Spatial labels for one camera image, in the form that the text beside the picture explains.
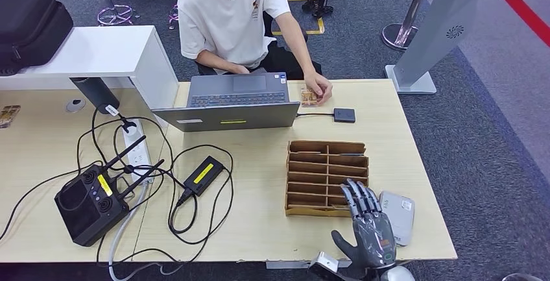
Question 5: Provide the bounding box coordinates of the small black card reader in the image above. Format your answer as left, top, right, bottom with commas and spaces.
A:
333, 108, 357, 124

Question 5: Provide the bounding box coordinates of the white desk crossbar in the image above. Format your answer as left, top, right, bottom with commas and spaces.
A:
265, 261, 354, 271

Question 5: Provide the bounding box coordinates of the grey laptop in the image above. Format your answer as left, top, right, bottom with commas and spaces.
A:
151, 72, 301, 133

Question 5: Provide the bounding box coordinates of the person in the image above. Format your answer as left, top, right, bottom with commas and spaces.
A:
176, 0, 334, 107

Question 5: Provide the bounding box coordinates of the black power plug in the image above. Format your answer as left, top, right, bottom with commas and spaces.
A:
119, 116, 139, 137

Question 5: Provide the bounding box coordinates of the black adapter with yellow label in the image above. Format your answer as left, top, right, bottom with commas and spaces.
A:
183, 156, 226, 197

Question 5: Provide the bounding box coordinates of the black carrying case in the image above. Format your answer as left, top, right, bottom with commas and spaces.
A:
0, 0, 75, 77

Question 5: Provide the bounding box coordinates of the black cylinder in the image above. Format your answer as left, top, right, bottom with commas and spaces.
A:
69, 77, 121, 116

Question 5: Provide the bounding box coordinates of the white power strip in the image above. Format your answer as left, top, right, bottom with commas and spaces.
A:
121, 119, 154, 184

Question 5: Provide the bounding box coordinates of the brown cardboard card organizer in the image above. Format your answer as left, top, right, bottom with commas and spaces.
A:
285, 140, 370, 219

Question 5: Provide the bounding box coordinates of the white desk shelf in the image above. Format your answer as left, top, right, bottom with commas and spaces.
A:
0, 25, 180, 127

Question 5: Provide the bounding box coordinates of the grey kiosk stand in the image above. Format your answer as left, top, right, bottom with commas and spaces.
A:
384, 0, 484, 96

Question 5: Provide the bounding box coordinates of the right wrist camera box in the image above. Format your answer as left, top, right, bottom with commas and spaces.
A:
307, 250, 357, 281

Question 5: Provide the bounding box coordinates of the grey white card reader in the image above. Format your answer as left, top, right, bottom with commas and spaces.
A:
379, 190, 416, 248

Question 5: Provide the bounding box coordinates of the black router with antennas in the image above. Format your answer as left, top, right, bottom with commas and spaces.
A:
54, 135, 165, 249

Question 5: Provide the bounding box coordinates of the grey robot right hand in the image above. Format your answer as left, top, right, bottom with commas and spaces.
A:
331, 178, 398, 271

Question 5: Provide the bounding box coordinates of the chrome stanchion post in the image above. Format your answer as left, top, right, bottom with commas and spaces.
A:
380, 0, 439, 52

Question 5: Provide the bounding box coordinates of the white power cable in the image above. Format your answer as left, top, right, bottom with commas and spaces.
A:
107, 182, 182, 281

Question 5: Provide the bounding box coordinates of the person's left hand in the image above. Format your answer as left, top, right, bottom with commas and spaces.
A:
303, 70, 334, 106

